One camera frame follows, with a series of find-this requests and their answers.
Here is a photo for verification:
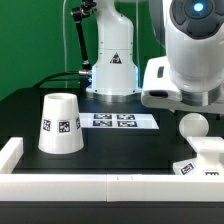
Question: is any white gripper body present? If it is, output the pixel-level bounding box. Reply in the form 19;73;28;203
141;56;224;115

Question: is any white lamp bulb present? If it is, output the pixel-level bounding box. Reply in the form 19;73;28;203
179;113;209;138

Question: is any white lamp base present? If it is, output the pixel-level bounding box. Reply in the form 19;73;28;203
173;137;224;176

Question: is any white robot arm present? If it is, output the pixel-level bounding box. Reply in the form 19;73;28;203
87;0;224;114

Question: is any white lamp shade cone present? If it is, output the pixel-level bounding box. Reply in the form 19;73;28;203
38;93;84;154

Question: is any white marker sheet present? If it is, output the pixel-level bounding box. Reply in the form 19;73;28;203
80;113;159;130

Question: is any black cable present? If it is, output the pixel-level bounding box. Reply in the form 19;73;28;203
33;70;93;89

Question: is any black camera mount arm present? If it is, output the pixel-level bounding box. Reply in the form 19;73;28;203
71;0;97;70

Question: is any white cable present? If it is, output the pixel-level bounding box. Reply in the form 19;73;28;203
61;0;69;89

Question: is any white left wall bar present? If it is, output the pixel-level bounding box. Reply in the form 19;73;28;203
0;137;24;174

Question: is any white wall bar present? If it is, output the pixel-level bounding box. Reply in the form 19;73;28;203
0;137;24;174
0;174;224;202

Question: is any white front wall bar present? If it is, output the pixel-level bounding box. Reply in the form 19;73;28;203
0;174;224;202

